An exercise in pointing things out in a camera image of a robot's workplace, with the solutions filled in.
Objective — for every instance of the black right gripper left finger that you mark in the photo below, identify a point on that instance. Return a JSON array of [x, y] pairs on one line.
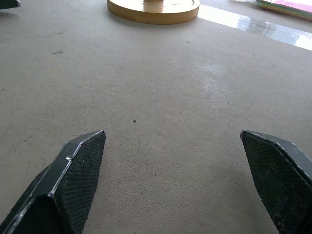
[[63, 185]]

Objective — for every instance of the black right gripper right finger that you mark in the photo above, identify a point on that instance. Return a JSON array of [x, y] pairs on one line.
[[280, 175]]

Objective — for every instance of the stack of coloured paper sheets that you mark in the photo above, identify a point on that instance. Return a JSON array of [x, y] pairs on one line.
[[285, 6]]

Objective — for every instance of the dark green object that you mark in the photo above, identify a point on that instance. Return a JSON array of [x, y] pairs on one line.
[[9, 3]]

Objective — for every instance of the round wooden base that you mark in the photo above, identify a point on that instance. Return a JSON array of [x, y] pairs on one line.
[[156, 11]]

